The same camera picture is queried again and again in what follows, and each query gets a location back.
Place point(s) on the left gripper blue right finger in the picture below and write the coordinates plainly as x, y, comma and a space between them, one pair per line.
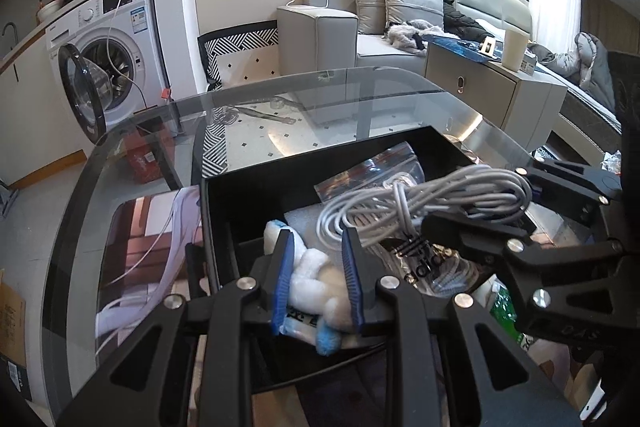
353, 285

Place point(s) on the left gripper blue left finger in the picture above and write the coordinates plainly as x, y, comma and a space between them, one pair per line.
280, 273

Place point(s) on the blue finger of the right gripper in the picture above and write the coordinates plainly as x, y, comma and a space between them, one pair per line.
557, 183
479, 241

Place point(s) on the white blue plush toy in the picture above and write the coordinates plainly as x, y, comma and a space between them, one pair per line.
337, 310

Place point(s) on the clear zip bag with cable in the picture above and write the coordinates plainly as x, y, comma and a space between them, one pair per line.
397, 163

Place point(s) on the black cardboard box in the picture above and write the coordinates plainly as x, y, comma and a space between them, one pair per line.
237, 205

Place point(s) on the green white medicine sachet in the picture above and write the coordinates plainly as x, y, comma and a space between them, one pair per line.
501, 308

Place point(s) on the grey drawer side cabinet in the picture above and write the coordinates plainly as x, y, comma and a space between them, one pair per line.
526, 107

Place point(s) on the grey puffy jacket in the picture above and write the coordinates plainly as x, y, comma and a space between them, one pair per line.
585, 65

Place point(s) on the black white patterned rug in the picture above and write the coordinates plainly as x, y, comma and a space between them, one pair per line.
306, 118

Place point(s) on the white paper roll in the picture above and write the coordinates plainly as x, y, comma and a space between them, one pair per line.
514, 46

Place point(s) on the red cardboard box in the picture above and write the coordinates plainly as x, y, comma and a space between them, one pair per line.
149, 148

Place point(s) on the grey fluffy cloth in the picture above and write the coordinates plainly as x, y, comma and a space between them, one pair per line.
413, 36

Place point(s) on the grey fabric sofa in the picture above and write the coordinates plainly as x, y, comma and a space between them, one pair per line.
333, 34

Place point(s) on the black garment on sofa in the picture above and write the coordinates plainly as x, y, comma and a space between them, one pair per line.
461, 25

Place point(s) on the grey silk cushion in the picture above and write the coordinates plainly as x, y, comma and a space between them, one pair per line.
401, 11

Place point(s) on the beige silk cushion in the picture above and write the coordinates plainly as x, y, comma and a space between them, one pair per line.
371, 16

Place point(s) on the brown cardboard box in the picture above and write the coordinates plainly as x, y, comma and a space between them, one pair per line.
12, 338

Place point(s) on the white front-load washing machine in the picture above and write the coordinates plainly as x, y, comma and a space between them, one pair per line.
105, 55

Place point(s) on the chrome kitchen faucet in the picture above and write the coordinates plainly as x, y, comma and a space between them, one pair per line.
9, 49

